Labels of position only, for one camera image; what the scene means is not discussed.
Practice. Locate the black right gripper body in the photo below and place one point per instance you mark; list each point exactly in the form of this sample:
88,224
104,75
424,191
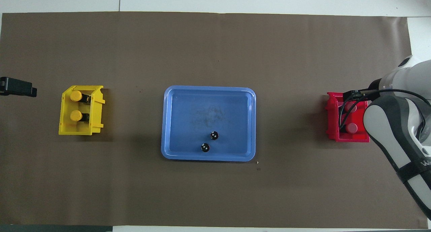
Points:
373,87

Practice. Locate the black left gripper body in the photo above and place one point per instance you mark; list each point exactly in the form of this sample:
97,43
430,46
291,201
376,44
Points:
3,90

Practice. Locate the red push button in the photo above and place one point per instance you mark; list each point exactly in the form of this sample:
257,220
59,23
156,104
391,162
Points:
352,127
352,106

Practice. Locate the yellow push button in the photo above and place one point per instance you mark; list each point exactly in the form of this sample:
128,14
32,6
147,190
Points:
76,116
76,96

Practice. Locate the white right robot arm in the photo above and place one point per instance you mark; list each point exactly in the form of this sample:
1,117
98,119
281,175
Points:
387,124

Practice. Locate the blue plastic tray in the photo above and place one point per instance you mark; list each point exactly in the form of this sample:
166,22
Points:
188,124

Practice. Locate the red plastic storage bin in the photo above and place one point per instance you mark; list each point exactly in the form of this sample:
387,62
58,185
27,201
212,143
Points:
331,124

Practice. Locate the yellow plastic storage bin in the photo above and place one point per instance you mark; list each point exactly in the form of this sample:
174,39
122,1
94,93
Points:
64,121

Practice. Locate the small black knob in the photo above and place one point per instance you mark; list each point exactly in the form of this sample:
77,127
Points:
205,147
214,135

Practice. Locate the brown paper table mat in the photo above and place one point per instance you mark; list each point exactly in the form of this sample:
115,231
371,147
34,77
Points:
202,50

